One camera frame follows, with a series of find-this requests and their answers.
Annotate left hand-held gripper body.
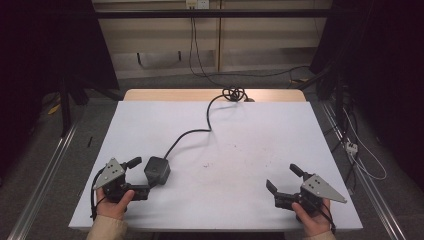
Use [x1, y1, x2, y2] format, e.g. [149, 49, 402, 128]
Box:
[92, 157, 145, 204]

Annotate wooden table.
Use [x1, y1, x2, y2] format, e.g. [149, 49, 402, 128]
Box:
[122, 87, 307, 103]

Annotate white table cover sheet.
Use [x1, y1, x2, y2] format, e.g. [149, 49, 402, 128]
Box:
[67, 100, 364, 233]

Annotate white wall socket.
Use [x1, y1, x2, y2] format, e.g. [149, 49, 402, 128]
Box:
[185, 0, 211, 10]

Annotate right hand-held gripper cable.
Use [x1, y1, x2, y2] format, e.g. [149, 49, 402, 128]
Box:
[307, 195, 337, 233]

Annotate aluminium floor rail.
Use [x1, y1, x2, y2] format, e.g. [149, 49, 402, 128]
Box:
[320, 100, 407, 240]
[6, 122, 80, 240]

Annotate person's left hand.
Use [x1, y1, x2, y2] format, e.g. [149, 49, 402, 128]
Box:
[95, 188, 136, 221]

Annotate black metal stand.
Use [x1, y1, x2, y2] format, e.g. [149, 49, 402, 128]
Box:
[55, 75, 124, 138]

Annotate hand-held gripper cable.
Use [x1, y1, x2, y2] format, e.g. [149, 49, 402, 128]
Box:
[89, 167, 108, 221]
[307, 195, 337, 233]

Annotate white power strip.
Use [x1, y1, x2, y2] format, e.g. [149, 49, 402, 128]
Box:
[345, 140, 360, 157]

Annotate black horizontal frame bar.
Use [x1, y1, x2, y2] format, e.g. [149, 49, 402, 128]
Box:
[94, 8, 335, 20]

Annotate white floor cable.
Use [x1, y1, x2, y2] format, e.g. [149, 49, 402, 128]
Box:
[342, 107, 388, 182]

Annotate black cube power adapter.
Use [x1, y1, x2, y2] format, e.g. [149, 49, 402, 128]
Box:
[143, 155, 172, 188]

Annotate black hanging wall cables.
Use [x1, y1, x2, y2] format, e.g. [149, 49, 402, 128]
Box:
[187, 16, 312, 89]

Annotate person's right hand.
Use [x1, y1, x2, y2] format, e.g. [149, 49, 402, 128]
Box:
[291, 198, 333, 238]

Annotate black curtain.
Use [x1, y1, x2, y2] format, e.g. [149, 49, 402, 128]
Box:
[0, 0, 120, 183]
[309, 0, 424, 193]

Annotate black power adapter cable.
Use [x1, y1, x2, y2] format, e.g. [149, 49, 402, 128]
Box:
[163, 85, 256, 160]

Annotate left hand-held gripper cable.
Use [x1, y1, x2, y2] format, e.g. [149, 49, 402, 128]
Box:
[89, 167, 108, 221]

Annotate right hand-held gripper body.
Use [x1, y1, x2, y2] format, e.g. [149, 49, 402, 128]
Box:
[273, 173, 348, 215]

